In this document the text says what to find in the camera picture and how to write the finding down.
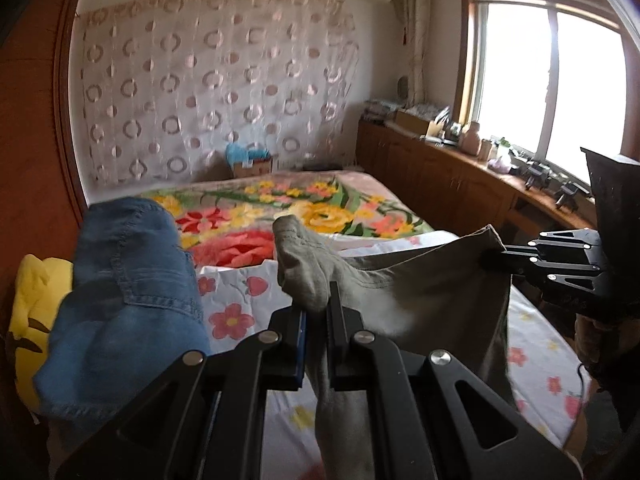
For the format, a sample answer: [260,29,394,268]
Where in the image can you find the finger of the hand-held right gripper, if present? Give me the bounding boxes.
[480,251,609,307]
[502,230,603,263]

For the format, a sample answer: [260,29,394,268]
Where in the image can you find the pale window drape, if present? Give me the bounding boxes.
[397,0,432,107]

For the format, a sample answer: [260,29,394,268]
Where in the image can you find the stack of folded cloths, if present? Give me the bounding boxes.
[364,100,402,122]

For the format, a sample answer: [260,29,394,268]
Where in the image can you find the grey-green pants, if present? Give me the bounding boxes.
[272,214,512,480]

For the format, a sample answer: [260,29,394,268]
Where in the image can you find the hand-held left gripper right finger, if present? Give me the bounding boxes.
[326,284,584,480]

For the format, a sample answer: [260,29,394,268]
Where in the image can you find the person's right hand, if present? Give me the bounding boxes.
[574,317,606,377]

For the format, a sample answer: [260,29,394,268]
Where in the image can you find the wooden frame window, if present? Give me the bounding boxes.
[459,0,632,187]

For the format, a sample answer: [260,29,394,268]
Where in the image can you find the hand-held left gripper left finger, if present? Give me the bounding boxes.
[55,310,307,480]

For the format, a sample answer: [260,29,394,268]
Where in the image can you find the pink bottle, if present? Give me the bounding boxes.
[462,121,484,157]

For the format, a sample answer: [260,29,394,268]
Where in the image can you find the small cardboard box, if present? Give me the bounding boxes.
[232,157,274,179]

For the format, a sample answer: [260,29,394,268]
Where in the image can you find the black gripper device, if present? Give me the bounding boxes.
[522,160,552,192]
[555,182,592,212]

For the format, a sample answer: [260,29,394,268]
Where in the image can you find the long wooden cabinet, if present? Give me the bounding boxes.
[357,119,601,243]

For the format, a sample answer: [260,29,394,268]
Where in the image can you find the large floral blanket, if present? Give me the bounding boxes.
[141,170,437,269]

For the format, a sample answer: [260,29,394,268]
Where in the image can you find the circle pattern sheer curtain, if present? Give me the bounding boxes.
[75,0,362,197]

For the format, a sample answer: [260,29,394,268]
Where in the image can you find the open cardboard box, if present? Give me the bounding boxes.
[395,110,437,137]

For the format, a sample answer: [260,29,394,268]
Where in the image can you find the blue plastic bag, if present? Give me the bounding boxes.
[225,142,269,166]

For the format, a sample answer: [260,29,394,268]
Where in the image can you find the yellow plush toy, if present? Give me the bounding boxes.
[7,255,77,413]

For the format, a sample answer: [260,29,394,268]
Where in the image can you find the wooden louvred wardrobe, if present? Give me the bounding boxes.
[0,0,93,480]

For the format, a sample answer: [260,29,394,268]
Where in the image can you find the folded blue jeans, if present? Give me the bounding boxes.
[32,197,212,422]

